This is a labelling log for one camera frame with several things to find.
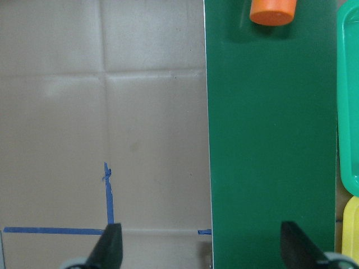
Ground yellow plastic tray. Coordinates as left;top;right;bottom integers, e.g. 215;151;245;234
342;196;358;263

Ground brown paper table cover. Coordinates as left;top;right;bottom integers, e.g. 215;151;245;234
1;1;212;268

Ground orange cylinder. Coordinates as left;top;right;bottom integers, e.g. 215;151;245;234
250;0;297;26

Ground green conveyor belt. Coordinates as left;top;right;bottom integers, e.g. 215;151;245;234
205;1;337;268

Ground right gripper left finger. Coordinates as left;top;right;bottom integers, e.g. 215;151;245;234
85;223;123;269

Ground green plastic tray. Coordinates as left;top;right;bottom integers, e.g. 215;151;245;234
337;1;358;196

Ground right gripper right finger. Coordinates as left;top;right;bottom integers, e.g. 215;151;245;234
280;221;329;269

